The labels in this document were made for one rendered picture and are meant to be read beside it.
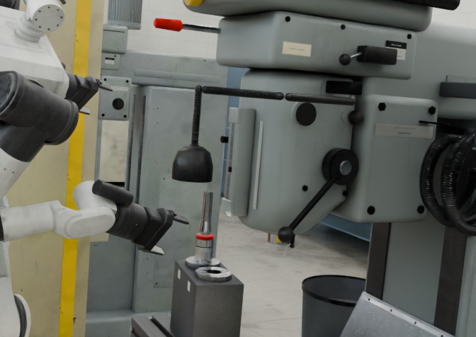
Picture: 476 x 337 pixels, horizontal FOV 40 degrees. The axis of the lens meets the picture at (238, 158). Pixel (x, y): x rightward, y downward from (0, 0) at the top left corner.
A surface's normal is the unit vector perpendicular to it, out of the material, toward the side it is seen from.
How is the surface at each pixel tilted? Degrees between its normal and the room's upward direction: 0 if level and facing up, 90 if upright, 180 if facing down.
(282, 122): 90
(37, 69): 75
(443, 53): 90
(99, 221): 117
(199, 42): 90
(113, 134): 90
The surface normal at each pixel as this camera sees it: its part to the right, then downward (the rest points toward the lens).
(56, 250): 0.46, 0.13
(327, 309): -0.51, 0.11
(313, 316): -0.83, 0.06
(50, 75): 0.68, -0.12
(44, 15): 0.46, 0.66
